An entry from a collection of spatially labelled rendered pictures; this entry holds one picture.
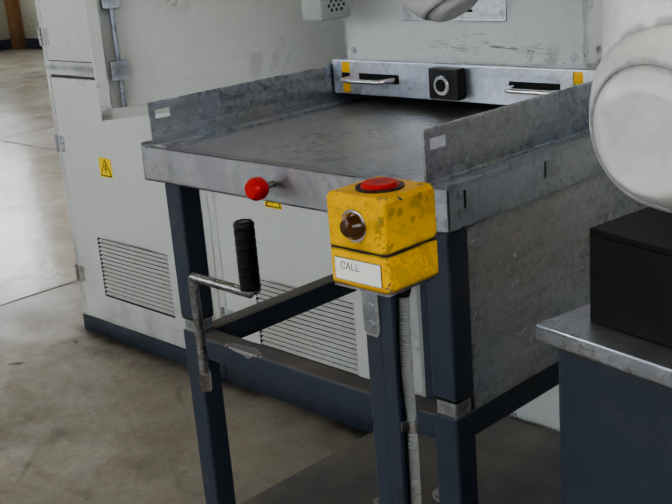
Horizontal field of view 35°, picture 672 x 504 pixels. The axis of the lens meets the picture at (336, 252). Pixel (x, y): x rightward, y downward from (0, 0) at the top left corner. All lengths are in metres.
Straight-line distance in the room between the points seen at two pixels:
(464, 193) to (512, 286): 0.20
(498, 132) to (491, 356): 0.30
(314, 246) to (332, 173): 1.08
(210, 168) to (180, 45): 0.53
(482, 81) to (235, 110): 0.41
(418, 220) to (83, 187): 2.22
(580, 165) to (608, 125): 0.70
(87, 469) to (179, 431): 0.25
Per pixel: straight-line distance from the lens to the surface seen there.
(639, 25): 0.84
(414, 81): 1.82
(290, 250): 2.55
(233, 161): 1.56
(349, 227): 1.05
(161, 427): 2.73
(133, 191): 3.01
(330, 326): 2.52
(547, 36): 1.66
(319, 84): 1.93
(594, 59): 1.65
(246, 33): 2.11
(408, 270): 1.07
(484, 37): 1.73
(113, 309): 3.27
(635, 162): 0.81
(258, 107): 1.84
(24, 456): 2.72
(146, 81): 2.08
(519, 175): 1.40
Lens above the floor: 1.16
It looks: 17 degrees down
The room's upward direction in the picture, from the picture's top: 5 degrees counter-clockwise
